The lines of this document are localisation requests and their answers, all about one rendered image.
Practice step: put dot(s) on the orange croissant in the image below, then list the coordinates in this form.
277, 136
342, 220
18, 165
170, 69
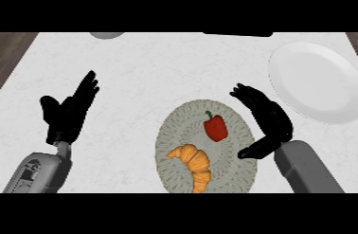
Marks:
196, 163

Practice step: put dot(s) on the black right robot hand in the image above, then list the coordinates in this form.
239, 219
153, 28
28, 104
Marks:
271, 117

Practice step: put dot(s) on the white oval plate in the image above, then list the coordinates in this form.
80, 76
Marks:
317, 83

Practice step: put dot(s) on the black flat object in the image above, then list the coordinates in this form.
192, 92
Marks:
237, 33

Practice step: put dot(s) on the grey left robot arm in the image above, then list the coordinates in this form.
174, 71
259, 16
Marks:
41, 173

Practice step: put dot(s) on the grey woven oval placemat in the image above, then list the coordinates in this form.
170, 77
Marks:
186, 130

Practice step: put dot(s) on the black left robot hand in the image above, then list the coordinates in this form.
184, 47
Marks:
69, 114

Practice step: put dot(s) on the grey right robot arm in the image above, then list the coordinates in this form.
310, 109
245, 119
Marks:
305, 168

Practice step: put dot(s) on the red bell pepper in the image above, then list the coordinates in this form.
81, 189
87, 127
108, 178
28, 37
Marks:
215, 126

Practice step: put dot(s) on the grey round object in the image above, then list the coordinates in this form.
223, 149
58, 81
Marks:
106, 35

